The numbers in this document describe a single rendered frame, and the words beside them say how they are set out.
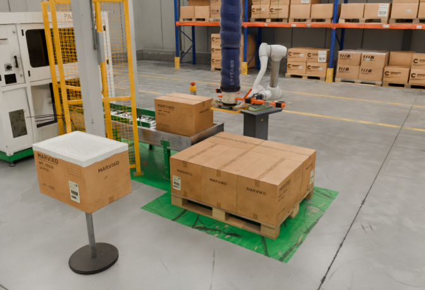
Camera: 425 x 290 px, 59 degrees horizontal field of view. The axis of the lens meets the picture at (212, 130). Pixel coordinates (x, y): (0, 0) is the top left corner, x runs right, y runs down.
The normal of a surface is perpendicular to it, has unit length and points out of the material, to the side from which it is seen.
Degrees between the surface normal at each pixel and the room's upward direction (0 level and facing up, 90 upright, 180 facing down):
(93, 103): 90
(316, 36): 90
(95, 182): 90
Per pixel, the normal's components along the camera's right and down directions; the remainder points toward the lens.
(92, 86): 0.84, 0.16
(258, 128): 0.61, 0.24
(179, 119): -0.55, 0.26
